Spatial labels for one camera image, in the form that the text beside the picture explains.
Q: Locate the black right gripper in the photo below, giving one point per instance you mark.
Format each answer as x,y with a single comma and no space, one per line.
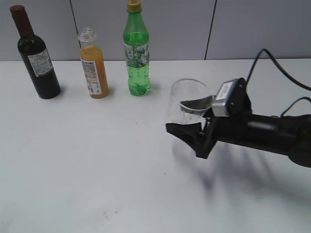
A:
202,140

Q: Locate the transparent plastic cup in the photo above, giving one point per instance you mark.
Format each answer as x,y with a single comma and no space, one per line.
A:
189,100

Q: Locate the orange juice bottle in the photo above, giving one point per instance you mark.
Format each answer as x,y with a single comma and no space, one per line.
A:
93,64

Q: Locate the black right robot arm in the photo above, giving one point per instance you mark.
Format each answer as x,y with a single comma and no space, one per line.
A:
286,135

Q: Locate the green soda bottle yellow cap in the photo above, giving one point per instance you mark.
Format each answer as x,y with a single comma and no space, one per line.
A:
136,49

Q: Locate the dark red wine bottle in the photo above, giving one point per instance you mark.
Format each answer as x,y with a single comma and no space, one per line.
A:
35,56

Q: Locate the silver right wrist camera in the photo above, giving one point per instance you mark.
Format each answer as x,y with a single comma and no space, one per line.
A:
220,102

